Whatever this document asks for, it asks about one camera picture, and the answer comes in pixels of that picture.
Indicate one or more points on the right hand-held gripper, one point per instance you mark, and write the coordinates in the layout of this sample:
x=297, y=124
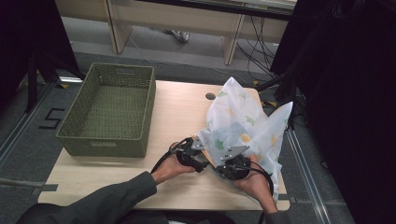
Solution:
x=233, y=165

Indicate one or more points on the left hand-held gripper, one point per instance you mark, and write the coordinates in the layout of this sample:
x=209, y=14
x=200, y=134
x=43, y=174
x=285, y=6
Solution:
x=190, y=154

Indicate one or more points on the white leaf-print laundry bag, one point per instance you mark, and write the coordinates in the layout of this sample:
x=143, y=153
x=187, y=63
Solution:
x=246, y=118

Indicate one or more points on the green woven basket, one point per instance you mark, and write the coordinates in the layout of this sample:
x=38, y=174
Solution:
x=107, y=102

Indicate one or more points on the person's left hand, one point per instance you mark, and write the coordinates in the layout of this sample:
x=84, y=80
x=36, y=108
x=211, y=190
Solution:
x=169, y=169

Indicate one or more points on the person's right hand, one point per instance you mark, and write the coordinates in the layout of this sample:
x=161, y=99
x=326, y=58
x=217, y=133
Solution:
x=257, y=186

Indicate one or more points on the person's dark lap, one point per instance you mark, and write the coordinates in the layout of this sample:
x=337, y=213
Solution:
x=186, y=218

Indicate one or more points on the black metal stand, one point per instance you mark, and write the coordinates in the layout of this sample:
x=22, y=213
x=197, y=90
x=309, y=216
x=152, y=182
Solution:
x=285, y=93
x=34, y=81

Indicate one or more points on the grey shoe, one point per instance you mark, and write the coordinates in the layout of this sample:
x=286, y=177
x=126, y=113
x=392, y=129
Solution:
x=180, y=35

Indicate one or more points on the light wooden desk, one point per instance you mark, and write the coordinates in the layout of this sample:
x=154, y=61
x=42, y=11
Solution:
x=174, y=18

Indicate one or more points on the black curtain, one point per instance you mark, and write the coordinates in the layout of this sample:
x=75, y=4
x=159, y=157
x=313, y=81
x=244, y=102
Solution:
x=28, y=37
x=351, y=93

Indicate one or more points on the grey tape strip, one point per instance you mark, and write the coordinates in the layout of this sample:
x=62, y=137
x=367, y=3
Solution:
x=28, y=185

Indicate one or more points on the metal floor rail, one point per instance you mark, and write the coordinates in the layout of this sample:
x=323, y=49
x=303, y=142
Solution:
x=306, y=174
x=18, y=127

